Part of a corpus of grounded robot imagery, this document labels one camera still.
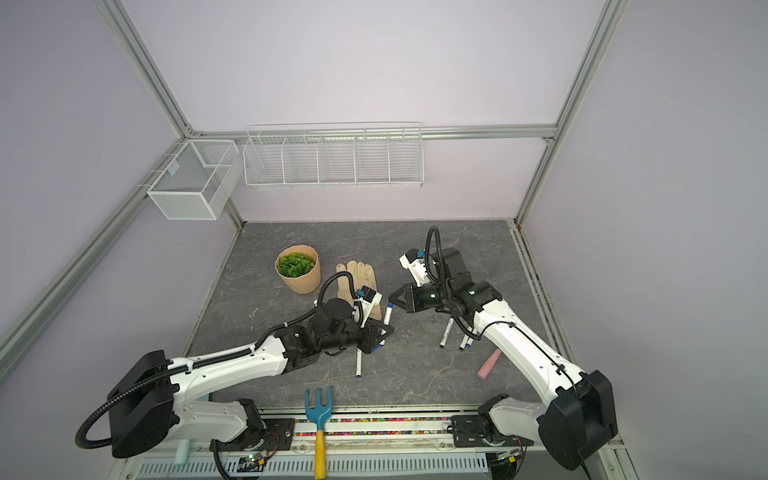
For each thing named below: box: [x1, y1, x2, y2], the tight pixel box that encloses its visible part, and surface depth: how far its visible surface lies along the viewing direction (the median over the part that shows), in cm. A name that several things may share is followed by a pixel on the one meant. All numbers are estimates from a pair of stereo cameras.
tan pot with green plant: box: [275, 244, 321, 294], surface depth 96 cm
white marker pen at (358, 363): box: [356, 348, 362, 379], surface depth 86 cm
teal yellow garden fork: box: [304, 386, 334, 479], surface depth 77 cm
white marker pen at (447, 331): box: [440, 317, 455, 349], surface depth 92 cm
